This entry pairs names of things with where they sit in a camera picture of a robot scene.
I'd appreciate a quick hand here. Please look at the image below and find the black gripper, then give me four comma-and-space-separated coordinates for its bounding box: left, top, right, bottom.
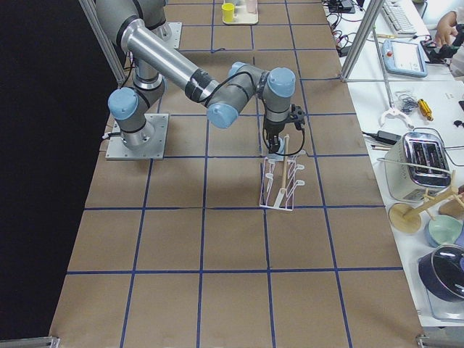
263, 121, 285, 152

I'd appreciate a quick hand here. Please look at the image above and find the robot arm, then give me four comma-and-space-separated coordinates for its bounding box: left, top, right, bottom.
96, 1, 304, 159

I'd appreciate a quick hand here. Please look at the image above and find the pink plastic cup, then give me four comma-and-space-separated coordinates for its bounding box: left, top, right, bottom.
245, 0, 257, 14

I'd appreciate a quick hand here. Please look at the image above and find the yellow plastic cup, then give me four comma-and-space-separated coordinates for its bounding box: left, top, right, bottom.
221, 2, 235, 23

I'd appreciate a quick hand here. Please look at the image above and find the person hand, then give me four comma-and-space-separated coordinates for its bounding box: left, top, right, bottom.
435, 11, 457, 46

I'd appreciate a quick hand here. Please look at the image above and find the black power adapter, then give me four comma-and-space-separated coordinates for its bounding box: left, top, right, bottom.
362, 130, 401, 145

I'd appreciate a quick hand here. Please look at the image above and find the white plastic tray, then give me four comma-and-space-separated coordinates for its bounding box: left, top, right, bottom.
222, 8, 259, 25

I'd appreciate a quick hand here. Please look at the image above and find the silver toaster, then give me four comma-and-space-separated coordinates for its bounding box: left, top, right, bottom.
384, 132, 451, 202

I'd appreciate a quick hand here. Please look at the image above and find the blue teach pendant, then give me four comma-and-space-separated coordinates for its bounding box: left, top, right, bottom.
380, 39, 428, 78

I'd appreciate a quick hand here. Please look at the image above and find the wooden mug tree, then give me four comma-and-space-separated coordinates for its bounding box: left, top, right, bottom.
388, 170, 464, 235

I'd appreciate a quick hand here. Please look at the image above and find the orange screwdriver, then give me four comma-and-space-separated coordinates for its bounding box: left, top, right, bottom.
418, 99, 434, 121

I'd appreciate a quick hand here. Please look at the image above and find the white keyboard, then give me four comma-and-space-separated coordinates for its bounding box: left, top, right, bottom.
381, 1, 417, 37

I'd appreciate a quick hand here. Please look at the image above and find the teal ceramic bowl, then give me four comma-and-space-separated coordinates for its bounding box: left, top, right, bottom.
425, 215, 463, 247

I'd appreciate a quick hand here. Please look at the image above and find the dark blue pot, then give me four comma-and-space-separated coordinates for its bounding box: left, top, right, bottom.
418, 244, 463, 302

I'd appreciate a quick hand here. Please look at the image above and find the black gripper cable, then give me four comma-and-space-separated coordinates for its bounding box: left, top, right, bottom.
282, 123, 307, 157

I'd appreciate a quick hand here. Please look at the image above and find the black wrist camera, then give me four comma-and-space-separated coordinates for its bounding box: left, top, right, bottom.
289, 104, 305, 131

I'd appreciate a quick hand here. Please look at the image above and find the white wire cup rack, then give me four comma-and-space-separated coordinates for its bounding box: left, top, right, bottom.
259, 134, 305, 211

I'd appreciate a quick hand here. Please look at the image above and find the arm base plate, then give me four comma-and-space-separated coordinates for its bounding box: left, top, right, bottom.
152, 22, 182, 49
105, 113, 170, 160

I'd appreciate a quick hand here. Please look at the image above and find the aluminium frame post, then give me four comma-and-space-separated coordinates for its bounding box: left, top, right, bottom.
340, 0, 384, 82

